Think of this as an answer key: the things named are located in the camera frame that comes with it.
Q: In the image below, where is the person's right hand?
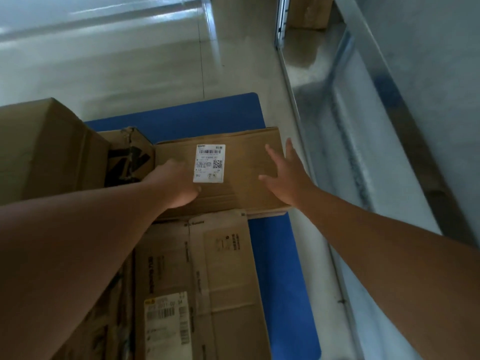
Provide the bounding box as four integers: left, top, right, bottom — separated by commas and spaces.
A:
258, 138, 320, 208

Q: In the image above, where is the person's left hand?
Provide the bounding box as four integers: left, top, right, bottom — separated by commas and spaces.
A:
144, 159, 202, 211

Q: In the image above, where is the white-labelled cardboard box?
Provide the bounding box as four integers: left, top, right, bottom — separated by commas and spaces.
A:
153, 126, 292, 222

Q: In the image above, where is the person's right forearm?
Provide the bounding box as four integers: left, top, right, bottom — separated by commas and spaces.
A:
296, 186, 480, 360

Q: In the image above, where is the person's left forearm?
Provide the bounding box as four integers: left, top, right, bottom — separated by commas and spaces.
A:
0, 175, 170, 360

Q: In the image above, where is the metal shelf rack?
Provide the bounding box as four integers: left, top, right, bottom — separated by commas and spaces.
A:
274, 0, 480, 360

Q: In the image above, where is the black-printed cardboard box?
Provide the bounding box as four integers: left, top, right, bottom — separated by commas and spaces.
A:
98, 126, 155, 188

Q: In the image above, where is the long taped cardboard box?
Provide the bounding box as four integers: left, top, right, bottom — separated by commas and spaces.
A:
133, 209, 273, 360

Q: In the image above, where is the blue platform cart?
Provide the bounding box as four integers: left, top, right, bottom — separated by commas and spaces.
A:
84, 92, 323, 360

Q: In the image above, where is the small brown cardboard box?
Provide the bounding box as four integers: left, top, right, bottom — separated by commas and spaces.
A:
286, 0, 334, 31

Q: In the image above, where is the large plain cardboard box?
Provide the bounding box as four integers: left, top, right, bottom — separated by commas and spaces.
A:
0, 97, 110, 206

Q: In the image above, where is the worn dark-printed cardboard box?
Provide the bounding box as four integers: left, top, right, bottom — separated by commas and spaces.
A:
52, 254, 136, 360

